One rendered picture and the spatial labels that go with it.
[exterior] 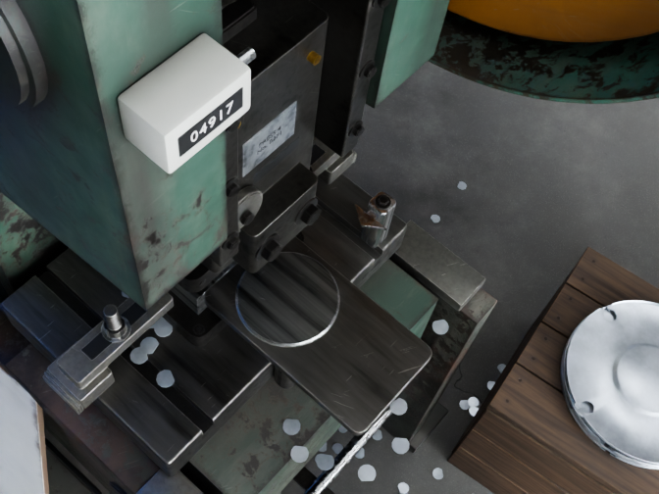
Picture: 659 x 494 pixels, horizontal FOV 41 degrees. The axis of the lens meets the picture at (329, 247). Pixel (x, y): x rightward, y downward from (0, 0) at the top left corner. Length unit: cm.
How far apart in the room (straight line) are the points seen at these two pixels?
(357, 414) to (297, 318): 13
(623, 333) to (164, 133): 122
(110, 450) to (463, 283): 52
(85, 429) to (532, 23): 73
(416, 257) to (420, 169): 88
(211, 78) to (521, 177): 170
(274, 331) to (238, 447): 17
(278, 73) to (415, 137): 143
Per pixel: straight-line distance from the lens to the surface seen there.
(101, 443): 118
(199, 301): 107
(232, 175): 72
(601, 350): 158
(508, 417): 152
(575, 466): 155
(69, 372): 107
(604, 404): 155
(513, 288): 202
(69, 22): 48
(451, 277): 126
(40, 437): 136
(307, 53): 78
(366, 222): 111
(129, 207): 61
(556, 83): 102
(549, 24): 100
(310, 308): 105
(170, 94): 51
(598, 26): 97
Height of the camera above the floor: 174
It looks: 61 degrees down
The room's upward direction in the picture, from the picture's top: 10 degrees clockwise
